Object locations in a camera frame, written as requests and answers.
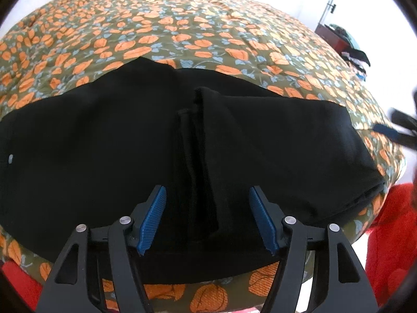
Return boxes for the black pants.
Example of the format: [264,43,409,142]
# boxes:
[0,57,387,284]

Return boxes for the pile of dark clothes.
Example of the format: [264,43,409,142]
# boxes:
[329,23,372,80]

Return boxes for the red fleece garment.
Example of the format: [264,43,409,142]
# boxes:
[364,183,417,309]

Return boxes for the orange floral blanket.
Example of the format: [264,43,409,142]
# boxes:
[0,0,408,313]

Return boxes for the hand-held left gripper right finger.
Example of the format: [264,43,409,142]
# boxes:
[248,186,380,313]

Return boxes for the dark red cabinet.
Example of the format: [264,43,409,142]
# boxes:
[314,24,351,56]

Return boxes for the metal stand pole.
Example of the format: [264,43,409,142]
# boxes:
[313,0,341,27]

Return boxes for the red cloth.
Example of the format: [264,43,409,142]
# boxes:
[0,261,44,313]

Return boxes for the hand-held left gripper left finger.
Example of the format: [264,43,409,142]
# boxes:
[34,185,168,313]

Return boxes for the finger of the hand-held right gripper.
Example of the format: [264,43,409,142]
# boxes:
[389,107,417,128]
[374,123,417,149]

